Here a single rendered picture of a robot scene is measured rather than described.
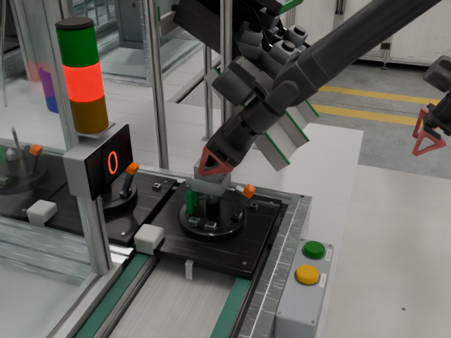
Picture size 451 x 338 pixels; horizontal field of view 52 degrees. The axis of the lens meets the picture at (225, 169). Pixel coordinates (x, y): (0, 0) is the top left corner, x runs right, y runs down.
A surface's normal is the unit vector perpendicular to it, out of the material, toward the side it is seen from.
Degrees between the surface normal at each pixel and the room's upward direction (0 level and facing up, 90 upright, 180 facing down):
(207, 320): 0
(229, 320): 0
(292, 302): 0
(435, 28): 90
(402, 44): 90
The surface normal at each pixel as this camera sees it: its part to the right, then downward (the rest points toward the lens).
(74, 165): -0.33, 0.50
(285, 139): 0.62, -0.42
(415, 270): 0.00, -0.85
